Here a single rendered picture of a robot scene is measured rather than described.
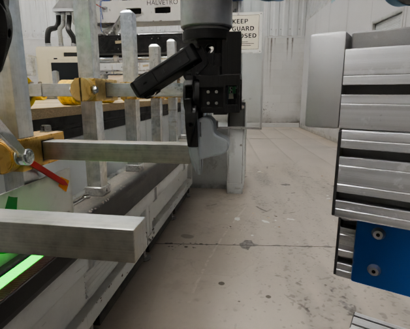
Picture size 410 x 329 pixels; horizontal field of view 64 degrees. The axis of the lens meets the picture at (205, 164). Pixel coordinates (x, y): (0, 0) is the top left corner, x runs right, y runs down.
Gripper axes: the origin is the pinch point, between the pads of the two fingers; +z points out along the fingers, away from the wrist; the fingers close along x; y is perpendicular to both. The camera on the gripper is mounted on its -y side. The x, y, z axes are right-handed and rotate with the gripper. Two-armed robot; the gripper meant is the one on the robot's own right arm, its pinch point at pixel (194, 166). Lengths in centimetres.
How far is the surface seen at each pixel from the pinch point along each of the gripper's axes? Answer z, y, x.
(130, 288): 82, -50, 87
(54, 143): -3.6, -23.0, -1.4
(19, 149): -4.0, -23.1, -9.5
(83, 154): -1.9, -18.0, -1.5
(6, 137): -6.1, -22.0, -12.8
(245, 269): 83, 6, 114
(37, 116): -6, -46, 27
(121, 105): -7, -45, 81
